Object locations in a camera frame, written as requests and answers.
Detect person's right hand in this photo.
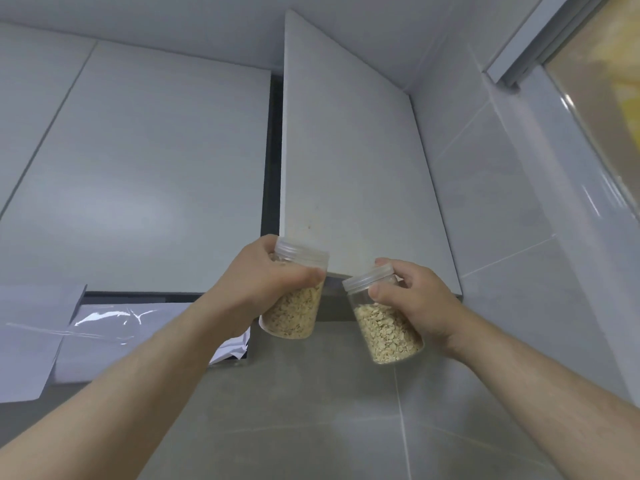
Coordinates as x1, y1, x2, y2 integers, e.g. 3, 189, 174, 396
367, 258, 472, 360

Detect person's left hand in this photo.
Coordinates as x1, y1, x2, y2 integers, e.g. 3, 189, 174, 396
202, 235, 329, 341

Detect grey aluminium window frame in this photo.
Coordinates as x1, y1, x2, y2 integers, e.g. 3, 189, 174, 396
482, 0, 640, 221

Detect wide white cabinet door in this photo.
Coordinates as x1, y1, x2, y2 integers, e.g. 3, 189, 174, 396
0, 40, 274, 295

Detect person's right forearm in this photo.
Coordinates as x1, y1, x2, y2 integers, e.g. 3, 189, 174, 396
446, 314, 640, 480

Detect person's left forearm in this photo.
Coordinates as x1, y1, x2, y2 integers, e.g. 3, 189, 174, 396
0, 294, 251, 480

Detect open white cabinet door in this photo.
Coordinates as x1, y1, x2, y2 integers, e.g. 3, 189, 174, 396
278, 9, 463, 298

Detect rolled oats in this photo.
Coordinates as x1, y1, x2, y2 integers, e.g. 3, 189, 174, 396
262, 283, 326, 340
353, 303, 424, 366

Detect frosted window pane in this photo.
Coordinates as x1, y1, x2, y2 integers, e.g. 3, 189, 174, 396
543, 0, 640, 215

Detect clear plastic jar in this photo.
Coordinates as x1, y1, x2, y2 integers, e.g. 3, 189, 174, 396
342, 263, 425, 366
258, 237, 331, 341

